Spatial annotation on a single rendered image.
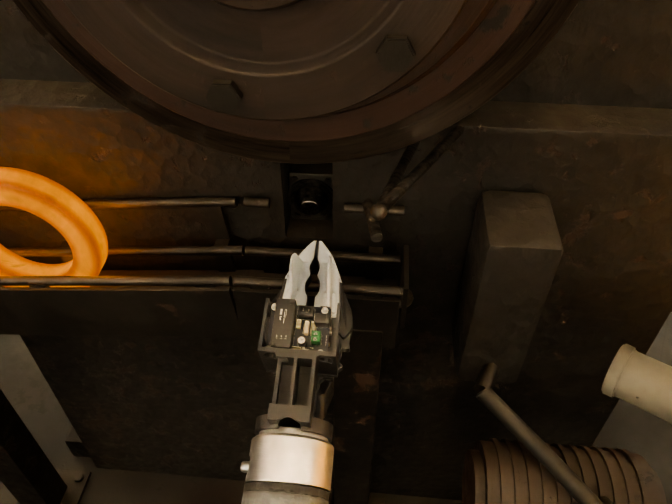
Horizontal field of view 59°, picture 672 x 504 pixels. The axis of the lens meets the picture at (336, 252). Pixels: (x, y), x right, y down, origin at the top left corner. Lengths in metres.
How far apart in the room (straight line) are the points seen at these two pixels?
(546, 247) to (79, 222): 0.51
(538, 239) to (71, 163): 0.54
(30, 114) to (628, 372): 0.70
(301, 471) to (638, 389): 0.36
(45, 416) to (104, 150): 0.92
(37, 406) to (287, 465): 1.11
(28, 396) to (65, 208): 0.93
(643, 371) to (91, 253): 0.62
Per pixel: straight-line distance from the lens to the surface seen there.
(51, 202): 0.72
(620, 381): 0.70
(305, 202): 0.73
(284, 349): 0.53
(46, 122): 0.75
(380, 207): 0.47
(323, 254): 0.64
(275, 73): 0.42
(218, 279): 0.69
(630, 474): 0.82
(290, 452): 0.52
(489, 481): 0.76
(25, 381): 1.63
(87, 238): 0.73
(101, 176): 0.77
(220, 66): 0.43
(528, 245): 0.62
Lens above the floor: 1.20
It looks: 43 degrees down
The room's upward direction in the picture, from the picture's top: straight up
